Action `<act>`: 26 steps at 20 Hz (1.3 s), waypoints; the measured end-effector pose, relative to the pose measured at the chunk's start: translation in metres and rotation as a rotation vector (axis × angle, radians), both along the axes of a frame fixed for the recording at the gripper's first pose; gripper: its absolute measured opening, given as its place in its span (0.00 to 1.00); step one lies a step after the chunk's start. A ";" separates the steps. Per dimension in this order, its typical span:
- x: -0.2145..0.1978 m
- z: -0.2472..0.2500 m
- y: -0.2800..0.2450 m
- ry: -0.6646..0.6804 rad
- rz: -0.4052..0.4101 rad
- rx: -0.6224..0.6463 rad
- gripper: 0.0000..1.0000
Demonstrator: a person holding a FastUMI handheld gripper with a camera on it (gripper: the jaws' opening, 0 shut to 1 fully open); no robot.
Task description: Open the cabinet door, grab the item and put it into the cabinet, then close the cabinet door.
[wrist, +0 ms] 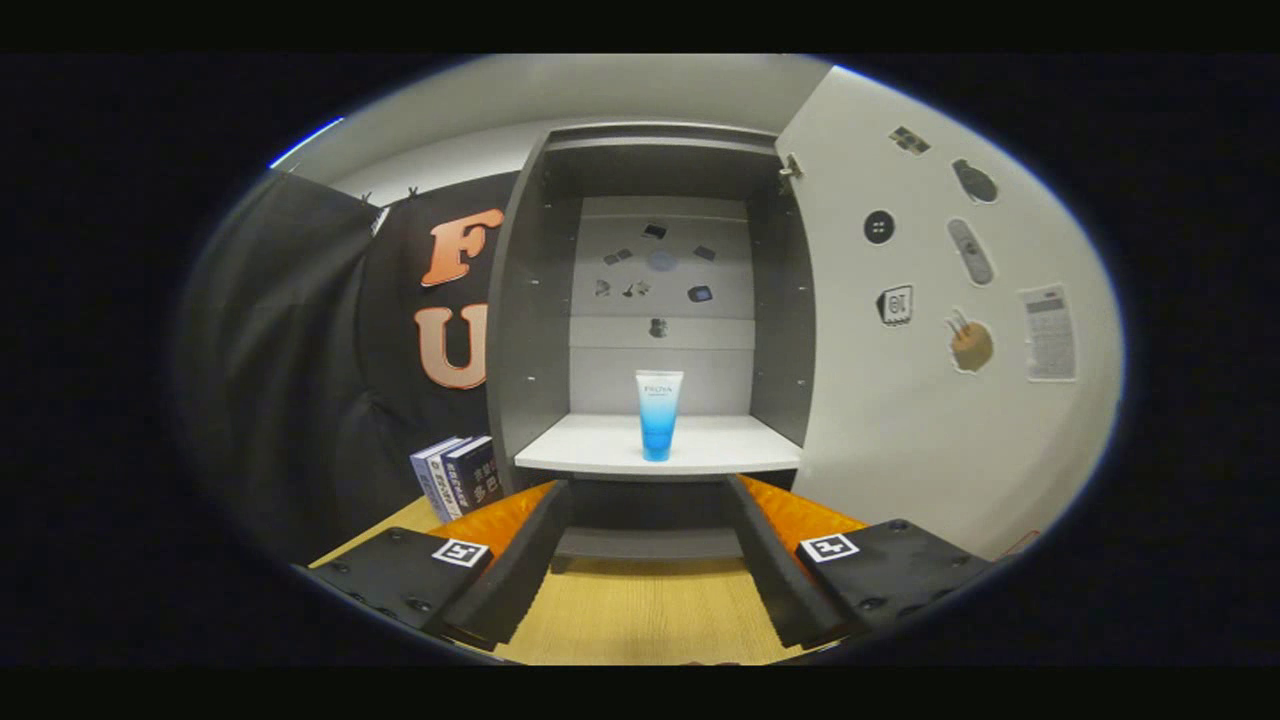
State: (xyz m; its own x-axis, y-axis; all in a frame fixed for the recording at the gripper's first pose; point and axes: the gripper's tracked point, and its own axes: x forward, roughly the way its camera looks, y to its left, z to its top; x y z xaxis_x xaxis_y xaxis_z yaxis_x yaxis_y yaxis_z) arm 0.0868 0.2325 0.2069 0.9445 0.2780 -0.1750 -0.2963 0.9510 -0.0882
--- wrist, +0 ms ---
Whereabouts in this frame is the white cabinet shelf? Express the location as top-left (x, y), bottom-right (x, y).
top-left (514, 413), bottom-right (804, 479)

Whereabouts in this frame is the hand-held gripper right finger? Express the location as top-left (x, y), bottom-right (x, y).
top-left (724, 473), bottom-right (993, 649)

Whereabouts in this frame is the dark blue book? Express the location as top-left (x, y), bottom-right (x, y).
top-left (440, 435), bottom-right (504, 516)

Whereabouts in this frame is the light blue book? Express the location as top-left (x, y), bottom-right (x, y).
top-left (410, 437), bottom-right (456, 521)

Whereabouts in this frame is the black backdrop cloth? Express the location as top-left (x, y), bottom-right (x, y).
top-left (180, 168), bottom-right (521, 566)

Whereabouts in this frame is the white blue book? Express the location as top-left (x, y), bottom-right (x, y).
top-left (425, 437), bottom-right (476, 521)

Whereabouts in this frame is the white cabinet door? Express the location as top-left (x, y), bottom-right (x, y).
top-left (775, 65), bottom-right (1126, 561)

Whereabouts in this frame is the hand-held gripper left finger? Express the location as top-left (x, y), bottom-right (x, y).
top-left (308, 480), bottom-right (575, 651)

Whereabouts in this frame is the blue cosmetic tube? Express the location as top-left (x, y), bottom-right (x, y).
top-left (635, 370), bottom-right (685, 463)

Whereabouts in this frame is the grey cabinet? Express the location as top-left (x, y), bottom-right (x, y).
top-left (485, 122), bottom-right (816, 573)

